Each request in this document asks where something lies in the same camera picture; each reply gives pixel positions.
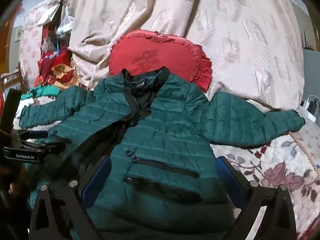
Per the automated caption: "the red and yellow floral cloth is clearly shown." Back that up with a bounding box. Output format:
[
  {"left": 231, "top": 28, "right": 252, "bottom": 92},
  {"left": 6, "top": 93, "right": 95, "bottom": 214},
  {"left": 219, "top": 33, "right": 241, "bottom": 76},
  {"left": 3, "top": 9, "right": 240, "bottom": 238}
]
[{"left": 34, "top": 46, "right": 79, "bottom": 90}]

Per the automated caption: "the red heart-shaped ruffled pillow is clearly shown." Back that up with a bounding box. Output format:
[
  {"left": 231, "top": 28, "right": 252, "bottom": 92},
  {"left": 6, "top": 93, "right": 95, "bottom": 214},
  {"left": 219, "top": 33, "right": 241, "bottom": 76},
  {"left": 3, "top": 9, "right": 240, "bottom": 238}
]
[{"left": 108, "top": 29, "right": 212, "bottom": 93}]

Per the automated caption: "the beige embossed bedspread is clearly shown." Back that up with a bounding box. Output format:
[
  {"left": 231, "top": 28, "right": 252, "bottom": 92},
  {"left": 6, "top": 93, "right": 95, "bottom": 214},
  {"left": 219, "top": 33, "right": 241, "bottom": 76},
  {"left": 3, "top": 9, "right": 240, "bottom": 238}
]
[{"left": 68, "top": 0, "right": 305, "bottom": 110}]

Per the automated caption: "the white power strip with chargers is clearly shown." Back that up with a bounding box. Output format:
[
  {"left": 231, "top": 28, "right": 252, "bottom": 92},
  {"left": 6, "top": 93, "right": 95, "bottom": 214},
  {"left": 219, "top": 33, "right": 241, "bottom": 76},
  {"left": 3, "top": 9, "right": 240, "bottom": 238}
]
[{"left": 298, "top": 95, "right": 319, "bottom": 124}]

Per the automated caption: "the white plastic bag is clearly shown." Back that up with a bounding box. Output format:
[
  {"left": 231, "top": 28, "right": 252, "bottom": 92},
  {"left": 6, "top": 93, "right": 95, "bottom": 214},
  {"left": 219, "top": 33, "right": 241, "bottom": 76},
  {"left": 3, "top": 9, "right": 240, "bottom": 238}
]
[{"left": 56, "top": 5, "right": 75, "bottom": 37}]

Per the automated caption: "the grey cabinet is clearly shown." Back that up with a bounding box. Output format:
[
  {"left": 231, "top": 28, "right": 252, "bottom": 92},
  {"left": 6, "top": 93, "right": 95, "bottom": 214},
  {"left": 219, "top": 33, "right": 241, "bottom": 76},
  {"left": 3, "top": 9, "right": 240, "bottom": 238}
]
[{"left": 303, "top": 49, "right": 320, "bottom": 100}]

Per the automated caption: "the pink floral curtain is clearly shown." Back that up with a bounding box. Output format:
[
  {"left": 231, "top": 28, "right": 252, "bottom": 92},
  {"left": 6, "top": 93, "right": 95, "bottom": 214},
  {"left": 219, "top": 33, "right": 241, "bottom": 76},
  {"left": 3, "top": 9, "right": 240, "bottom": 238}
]
[{"left": 18, "top": 0, "right": 59, "bottom": 87}]

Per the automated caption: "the person's left hand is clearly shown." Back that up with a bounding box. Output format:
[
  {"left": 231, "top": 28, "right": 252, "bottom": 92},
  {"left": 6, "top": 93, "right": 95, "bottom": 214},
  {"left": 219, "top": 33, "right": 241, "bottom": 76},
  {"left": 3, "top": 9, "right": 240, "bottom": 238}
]
[{"left": 9, "top": 183, "right": 20, "bottom": 196}]

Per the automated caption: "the teal green cloth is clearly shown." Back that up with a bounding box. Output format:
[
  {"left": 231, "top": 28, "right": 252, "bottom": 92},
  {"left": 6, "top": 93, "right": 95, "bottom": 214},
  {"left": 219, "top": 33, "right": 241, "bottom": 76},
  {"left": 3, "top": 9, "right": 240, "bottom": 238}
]
[{"left": 21, "top": 85, "right": 61, "bottom": 100}]

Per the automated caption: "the dark green puffer jacket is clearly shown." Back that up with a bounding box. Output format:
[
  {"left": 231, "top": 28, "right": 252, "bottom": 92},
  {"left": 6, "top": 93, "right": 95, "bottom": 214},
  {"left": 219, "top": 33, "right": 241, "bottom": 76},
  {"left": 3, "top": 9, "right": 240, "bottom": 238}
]
[{"left": 20, "top": 67, "right": 305, "bottom": 239}]

